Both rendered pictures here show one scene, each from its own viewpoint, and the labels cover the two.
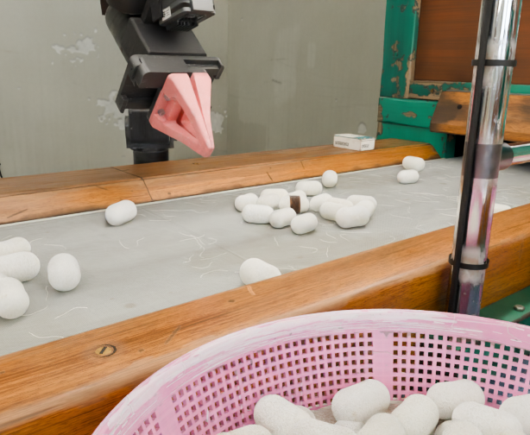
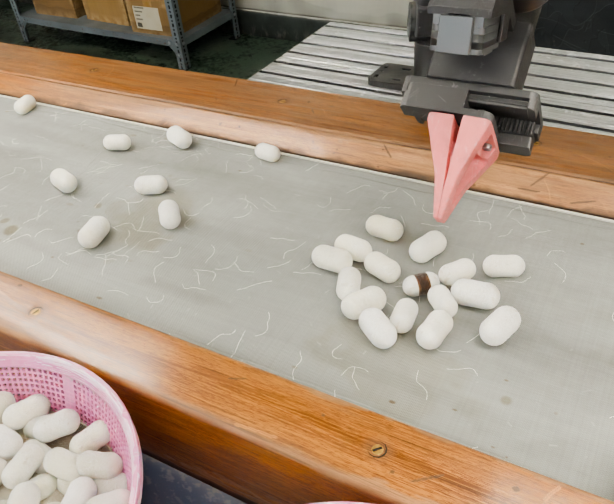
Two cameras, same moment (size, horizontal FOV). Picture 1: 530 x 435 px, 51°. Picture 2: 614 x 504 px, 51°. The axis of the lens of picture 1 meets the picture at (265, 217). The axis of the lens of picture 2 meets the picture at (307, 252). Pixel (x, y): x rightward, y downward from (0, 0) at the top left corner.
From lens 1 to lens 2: 0.29 m
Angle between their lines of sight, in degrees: 67
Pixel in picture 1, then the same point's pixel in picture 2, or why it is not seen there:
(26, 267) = (480, 301)
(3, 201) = (578, 184)
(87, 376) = (343, 462)
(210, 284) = (603, 434)
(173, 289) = (563, 412)
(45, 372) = (335, 436)
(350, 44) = not seen: outside the picture
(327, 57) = not seen: outside the picture
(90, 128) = not seen: outside the picture
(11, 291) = (427, 331)
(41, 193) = not seen: outside the picture
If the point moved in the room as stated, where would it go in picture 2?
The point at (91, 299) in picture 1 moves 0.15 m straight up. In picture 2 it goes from (494, 368) to (518, 197)
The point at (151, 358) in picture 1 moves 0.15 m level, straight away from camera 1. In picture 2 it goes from (386, 485) to (559, 364)
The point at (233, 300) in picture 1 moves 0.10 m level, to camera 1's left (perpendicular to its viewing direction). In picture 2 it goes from (517, 490) to (429, 368)
